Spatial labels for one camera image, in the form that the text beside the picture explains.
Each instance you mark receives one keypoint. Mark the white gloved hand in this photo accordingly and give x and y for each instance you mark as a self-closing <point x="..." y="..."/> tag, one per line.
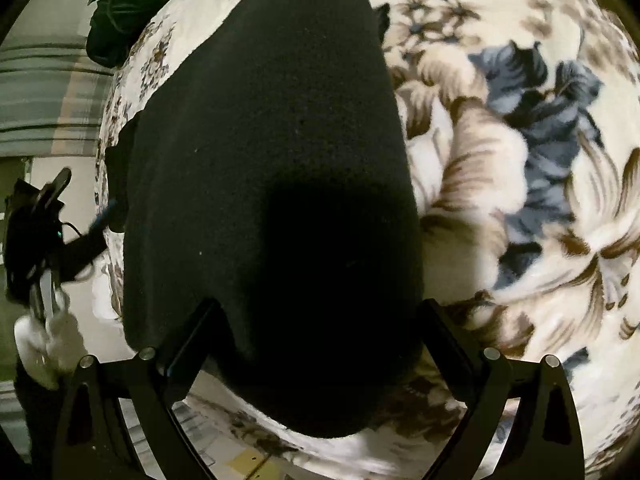
<point x="50" y="351"/>

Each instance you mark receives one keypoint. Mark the black garment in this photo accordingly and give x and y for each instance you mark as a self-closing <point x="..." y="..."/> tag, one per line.
<point x="269" y="197"/>

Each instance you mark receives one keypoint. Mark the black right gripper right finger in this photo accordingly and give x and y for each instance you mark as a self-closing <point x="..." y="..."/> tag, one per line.
<point x="455" y="353"/>

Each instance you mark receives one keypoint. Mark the dark green duvet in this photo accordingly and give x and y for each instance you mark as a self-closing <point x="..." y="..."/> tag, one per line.
<point x="125" y="5"/>

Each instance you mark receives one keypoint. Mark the floral bed blanket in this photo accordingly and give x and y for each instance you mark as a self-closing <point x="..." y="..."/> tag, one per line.
<point x="521" y="128"/>

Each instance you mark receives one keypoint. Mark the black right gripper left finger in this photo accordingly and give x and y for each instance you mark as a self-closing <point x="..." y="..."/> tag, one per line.
<point x="193" y="346"/>

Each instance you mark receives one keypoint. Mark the grey curtain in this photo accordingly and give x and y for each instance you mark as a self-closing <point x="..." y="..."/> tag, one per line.
<point x="52" y="97"/>

